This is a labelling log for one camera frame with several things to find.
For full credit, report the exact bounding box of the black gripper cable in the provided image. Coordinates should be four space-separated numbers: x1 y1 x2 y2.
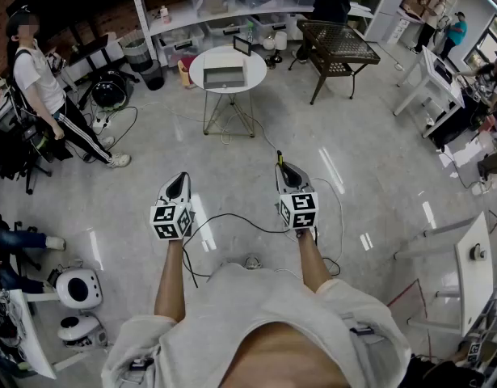
182 213 343 289

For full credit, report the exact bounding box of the black floor cable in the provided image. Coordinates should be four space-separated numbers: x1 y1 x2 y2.
81 104 140 164

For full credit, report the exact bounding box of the dark brown lattice table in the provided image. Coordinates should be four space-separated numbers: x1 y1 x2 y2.
288 19 381 106

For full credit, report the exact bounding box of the grey mesh wastebasket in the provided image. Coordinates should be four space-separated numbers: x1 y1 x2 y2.
120 37 154 73

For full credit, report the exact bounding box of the red plastic basket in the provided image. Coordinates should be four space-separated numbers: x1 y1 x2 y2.
176 57 193 89

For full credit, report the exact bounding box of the black flat device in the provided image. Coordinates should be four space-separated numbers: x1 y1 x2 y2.
433 60 453 85

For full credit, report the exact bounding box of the white box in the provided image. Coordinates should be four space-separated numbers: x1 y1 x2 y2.
202 53 248 91

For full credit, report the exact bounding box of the black floor fan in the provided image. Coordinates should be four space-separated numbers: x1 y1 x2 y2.
91 70 130 111

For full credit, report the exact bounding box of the black television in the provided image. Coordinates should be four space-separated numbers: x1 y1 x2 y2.
5 0 136 44

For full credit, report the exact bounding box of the white globe table lamp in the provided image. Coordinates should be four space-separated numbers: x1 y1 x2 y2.
263 30 289 70

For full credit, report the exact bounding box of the person's white t-shirt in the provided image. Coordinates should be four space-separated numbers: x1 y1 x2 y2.
100 263 413 388

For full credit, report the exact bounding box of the black office chair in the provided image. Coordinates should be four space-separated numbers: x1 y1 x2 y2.
0 126 53 196

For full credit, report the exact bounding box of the black picture frame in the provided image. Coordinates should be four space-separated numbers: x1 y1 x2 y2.
233 35 253 57

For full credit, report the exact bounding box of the white desk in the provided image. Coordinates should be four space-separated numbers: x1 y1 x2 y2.
393 45 468 139

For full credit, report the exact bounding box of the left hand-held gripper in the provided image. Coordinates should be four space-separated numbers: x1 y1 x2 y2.
150 171 197 243

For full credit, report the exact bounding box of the person's left forearm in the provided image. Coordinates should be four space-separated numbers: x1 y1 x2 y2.
154 238 189 323

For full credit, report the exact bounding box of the white metal shelf unit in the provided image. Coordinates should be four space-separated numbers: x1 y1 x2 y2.
126 0 387 69

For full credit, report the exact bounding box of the white floor cable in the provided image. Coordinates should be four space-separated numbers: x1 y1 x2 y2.
137 101 347 260

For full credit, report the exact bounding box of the person's right forearm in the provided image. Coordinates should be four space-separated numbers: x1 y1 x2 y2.
297 228 335 295

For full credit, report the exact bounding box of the round white side table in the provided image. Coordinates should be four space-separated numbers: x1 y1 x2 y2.
188 45 268 138

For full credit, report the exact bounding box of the black mesh wastebasket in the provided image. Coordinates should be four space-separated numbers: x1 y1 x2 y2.
144 64 166 92

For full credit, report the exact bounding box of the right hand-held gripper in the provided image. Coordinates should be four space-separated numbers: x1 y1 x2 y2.
274 162 320 231

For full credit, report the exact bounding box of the white round appliance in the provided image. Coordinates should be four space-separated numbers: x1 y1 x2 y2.
55 268 104 311
56 314 108 352

